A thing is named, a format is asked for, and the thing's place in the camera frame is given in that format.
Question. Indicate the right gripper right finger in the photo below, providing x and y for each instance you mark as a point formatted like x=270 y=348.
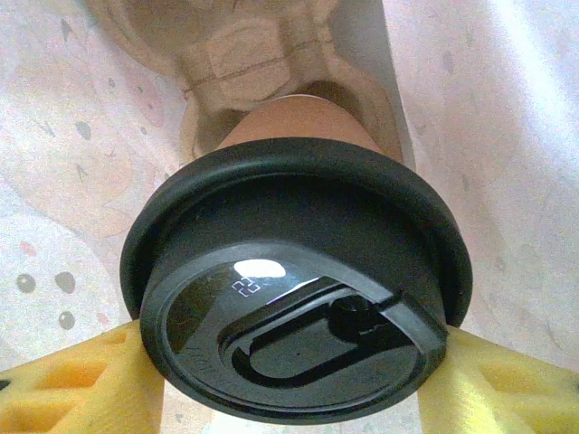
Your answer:
x=511 y=393

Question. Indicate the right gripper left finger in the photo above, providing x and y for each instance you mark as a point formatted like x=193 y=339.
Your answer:
x=68 y=389

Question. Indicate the animal print paper gift bag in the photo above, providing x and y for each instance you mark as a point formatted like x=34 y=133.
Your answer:
x=59 y=181

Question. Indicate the brown paper coffee cup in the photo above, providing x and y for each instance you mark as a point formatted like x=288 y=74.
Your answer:
x=307 y=122

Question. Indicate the single cardboard cup carrier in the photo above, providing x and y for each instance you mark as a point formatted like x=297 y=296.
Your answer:
x=253 y=54

